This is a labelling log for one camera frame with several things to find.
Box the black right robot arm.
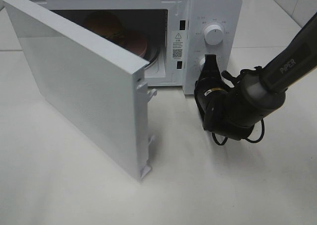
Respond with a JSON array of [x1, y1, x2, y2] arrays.
[[194, 15, 317, 145]]

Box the pink plate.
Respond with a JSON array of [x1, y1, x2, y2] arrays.
[[124, 31, 148, 58]]

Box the glass microwave turntable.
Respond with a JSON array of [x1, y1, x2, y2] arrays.
[[144, 44, 160, 69]]

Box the black cable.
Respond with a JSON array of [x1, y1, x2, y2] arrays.
[[210, 70, 266, 145]]

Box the white microwave oven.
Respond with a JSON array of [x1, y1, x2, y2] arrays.
[[29, 0, 242, 95]]

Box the white microwave knob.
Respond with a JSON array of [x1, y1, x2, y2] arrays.
[[198, 56, 206, 71], [203, 23, 224, 46]]

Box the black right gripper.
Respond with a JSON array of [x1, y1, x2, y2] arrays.
[[194, 54, 229, 111]]

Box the burger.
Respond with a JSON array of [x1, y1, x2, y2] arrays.
[[83, 10, 125, 41]]

